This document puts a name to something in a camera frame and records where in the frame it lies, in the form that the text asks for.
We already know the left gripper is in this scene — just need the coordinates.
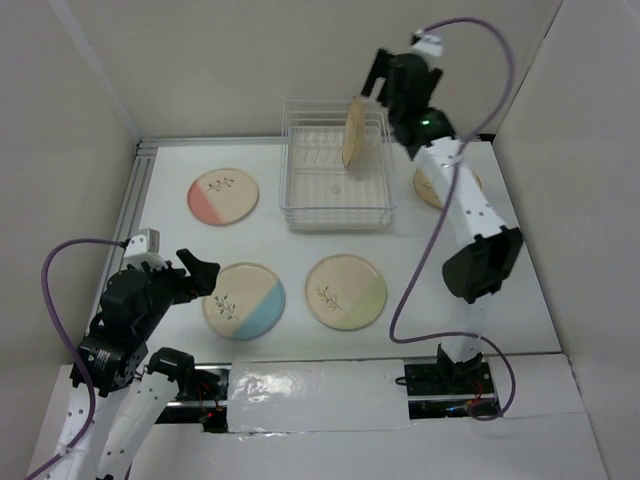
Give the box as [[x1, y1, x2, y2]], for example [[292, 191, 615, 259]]
[[137, 247, 221, 336]]

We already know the blue and cream plate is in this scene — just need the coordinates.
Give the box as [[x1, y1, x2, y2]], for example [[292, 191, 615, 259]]
[[202, 262, 286, 341]]

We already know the floral cream plate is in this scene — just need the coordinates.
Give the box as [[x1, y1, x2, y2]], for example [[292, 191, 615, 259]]
[[342, 97, 365, 168], [412, 168, 482, 210]]

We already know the green and cream plate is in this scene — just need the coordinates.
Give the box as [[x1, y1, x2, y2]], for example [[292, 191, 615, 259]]
[[304, 254, 388, 331]]

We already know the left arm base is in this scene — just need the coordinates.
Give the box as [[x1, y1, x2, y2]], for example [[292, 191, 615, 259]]
[[156, 364, 231, 434]]

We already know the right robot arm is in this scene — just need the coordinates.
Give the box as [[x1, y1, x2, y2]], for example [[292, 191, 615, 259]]
[[361, 49, 523, 392]]

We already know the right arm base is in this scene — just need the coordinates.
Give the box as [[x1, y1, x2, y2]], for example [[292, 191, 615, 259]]
[[395, 362, 501, 420]]

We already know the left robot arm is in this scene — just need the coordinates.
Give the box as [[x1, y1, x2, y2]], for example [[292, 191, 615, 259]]
[[46, 249, 220, 479]]

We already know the pink and cream plate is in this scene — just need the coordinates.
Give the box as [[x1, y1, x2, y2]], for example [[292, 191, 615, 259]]
[[187, 168, 259, 226]]

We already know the white drip tray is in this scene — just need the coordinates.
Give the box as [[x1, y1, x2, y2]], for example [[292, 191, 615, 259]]
[[279, 124, 395, 231]]

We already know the white taped cover panel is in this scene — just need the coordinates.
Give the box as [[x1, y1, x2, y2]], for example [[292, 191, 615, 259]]
[[227, 360, 410, 434]]

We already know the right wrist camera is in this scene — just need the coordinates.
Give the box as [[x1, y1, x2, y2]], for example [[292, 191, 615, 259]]
[[411, 30, 444, 58]]

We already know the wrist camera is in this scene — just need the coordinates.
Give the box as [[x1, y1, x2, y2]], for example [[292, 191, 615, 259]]
[[411, 30, 444, 58], [123, 228, 164, 265]]

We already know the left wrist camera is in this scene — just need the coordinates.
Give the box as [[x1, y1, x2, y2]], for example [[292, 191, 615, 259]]
[[123, 228, 164, 265]]

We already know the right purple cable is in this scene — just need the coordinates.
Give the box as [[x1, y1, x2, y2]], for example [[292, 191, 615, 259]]
[[389, 17, 518, 422]]

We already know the aluminium frame rail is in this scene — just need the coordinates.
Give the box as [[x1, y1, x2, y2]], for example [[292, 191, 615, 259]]
[[112, 133, 494, 256]]

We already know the white wire dish rack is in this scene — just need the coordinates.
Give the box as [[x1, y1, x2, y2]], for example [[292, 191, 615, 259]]
[[279, 100, 395, 231]]

